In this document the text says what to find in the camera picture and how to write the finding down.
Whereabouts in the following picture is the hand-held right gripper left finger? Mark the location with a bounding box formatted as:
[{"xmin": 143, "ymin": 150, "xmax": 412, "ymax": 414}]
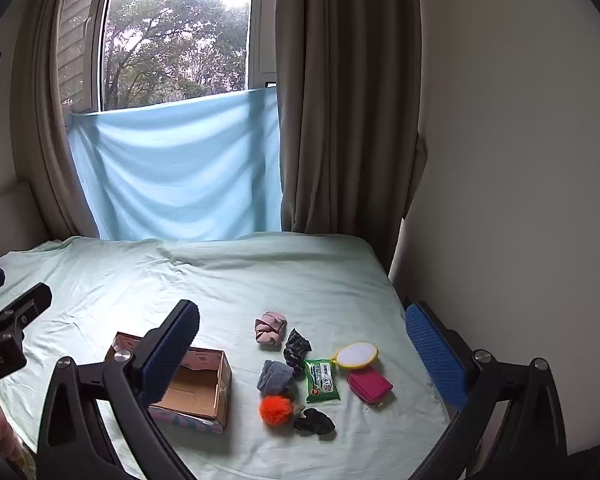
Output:
[{"xmin": 36, "ymin": 299, "xmax": 201, "ymax": 480}]

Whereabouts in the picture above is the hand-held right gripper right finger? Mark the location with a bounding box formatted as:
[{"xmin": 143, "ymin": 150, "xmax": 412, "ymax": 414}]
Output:
[{"xmin": 402, "ymin": 301, "xmax": 568, "ymax": 480}]

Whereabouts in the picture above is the cardboard box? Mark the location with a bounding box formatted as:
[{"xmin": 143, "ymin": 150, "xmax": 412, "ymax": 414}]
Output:
[{"xmin": 102, "ymin": 331, "xmax": 232, "ymax": 435}]

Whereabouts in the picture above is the yellow rimmed round pad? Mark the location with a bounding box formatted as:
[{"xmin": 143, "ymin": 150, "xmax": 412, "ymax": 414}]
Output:
[{"xmin": 331, "ymin": 342, "xmax": 379, "ymax": 372}]

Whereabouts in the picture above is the pink cloth bundle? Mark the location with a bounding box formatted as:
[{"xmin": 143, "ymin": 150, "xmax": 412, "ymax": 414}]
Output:
[{"xmin": 254, "ymin": 311, "xmax": 287, "ymax": 347}]

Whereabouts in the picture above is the grey fuzzy cloth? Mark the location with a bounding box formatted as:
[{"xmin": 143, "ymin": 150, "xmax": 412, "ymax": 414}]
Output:
[{"xmin": 257, "ymin": 360, "xmax": 297, "ymax": 396}]

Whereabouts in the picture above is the green wipes packet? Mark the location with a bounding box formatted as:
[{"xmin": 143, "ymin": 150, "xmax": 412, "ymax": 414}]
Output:
[{"xmin": 304, "ymin": 358, "xmax": 341, "ymax": 404}]

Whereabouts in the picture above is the orange fluffy pom-pom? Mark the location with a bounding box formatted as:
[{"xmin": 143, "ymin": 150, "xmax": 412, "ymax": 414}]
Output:
[{"xmin": 260, "ymin": 395, "xmax": 295, "ymax": 427}]

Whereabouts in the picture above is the person's left hand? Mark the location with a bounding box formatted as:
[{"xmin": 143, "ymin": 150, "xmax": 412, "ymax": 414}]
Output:
[{"xmin": 0, "ymin": 400, "xmax": 23, "ymax": 466}]

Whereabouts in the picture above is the beige bed headboard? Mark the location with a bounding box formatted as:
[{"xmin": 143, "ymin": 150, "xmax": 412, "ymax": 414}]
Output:
[{"xmin": 0, "ymin": 180, "xmax": 48, "ymax": 276}]

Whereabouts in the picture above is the pale green bed sheet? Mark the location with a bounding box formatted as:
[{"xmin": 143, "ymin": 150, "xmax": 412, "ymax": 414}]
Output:
[{"xmin": 0, "ymin": 232, "xmax": 453, "ymax": 480}]

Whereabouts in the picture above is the brown curtain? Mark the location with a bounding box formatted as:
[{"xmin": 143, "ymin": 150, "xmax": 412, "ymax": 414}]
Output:
[
  {"xmin": 10, "ymin": 0, "xmax": 118, "ymax": 238},
  {"xmin": 275, "ymin": 0, "xmax": 428, "ymax": 273}
]

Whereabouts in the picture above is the light blue hanging cloth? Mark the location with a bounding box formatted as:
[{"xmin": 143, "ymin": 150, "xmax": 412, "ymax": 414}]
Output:
[{"xmin": 67, "ymin": 87, "xmax": 283, "ymax": 242}]

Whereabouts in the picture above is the white window shutter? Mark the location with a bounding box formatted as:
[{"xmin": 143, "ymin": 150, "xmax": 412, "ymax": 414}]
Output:
[{"xmin": 55, "ymin": 0, "xmax": 107, "ymax": 113}]

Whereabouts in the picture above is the window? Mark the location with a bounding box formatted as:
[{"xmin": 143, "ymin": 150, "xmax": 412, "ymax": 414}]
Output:
[{"xmin": 100, "ymin": 0, "xmax": 277, "ymax": 112}]

